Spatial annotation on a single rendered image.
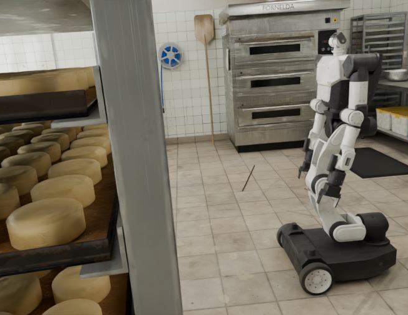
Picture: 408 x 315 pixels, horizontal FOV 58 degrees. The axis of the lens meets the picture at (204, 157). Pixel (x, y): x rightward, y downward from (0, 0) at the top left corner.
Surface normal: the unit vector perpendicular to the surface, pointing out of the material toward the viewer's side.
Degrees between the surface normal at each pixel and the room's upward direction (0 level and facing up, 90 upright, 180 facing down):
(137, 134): 90
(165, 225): 90
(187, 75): 90
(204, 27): 82
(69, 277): 0
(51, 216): 0
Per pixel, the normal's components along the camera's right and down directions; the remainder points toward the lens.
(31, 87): 0.60, 0.18
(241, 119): 0.07, 0.29
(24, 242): -0.22, 0.28
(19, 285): -0.07, -0.96
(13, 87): 0.37, 0.22
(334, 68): -0.66, 0.17
